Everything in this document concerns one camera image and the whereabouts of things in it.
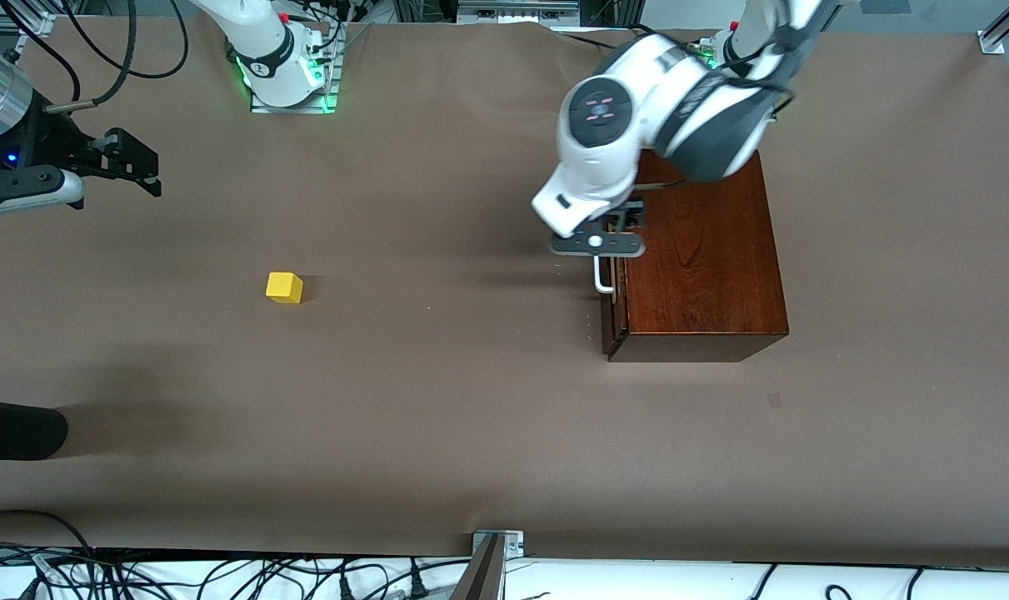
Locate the aluminium corner bracket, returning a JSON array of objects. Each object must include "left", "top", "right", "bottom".
[{"left": 977, "top": 0, "right": 1009, "bottom": 56}]

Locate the grey power strip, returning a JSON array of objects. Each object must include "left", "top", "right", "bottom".
[{"left": 457, "top": 0, "right": 581, "bottom": 25}]

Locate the aluminium bracket with profile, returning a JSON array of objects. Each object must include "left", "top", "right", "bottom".
[{"left": 450, "top": 529, "right": 526, "bottom": 600}]

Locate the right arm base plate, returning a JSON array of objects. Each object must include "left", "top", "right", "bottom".
[{"left": 250, "top": 23, "right": 340, "bottom": 115}]

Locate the dark brown wooden cabinet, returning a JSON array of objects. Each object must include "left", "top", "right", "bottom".
[{"left": 609, "top": 150, "right": 790, "bottom": 363}]

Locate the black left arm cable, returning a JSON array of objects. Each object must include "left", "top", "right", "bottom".
[{"left": 721, "top": 33, "right": 798, "bottom": 118}]

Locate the yellow wooden block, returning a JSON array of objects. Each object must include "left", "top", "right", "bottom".
[{"left": 266, "top": 272, "right": 304, "bottom": 305}]

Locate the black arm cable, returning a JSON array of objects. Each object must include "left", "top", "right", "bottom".
[
  {"left": 0, "top": 0, "right": 191, "bottom": 111},
  {"left": 721, "top": 33, "right": 798, "bottom": 118}
]

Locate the aluminium frame rail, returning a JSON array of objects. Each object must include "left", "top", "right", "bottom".
[{"left": 0, "top": 0, "right": 57, "bottom": 38}]

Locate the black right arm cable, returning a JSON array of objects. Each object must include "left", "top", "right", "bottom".
[{"left": 0, "top": 0, "right": 191, "bottom": 111}]

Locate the black looped floor cable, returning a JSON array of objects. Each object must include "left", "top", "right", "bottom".
[{"left": 0, "top": 510, "right": 101, "bottom": 600}]

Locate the brown paper table cover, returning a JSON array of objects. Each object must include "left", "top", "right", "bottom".
[{"left": 0, "top": 15, "right": 1009, "bottom": 569}]

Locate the wooden drawer with white handle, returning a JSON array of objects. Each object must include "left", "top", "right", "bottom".
[{"left": 593, "top": 250, "right": 631, "bottom": 362}]

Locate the black cylindrical object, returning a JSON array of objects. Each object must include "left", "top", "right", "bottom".
[{"left": 0, "top": 398, "right": 68, "bottom": 461}]

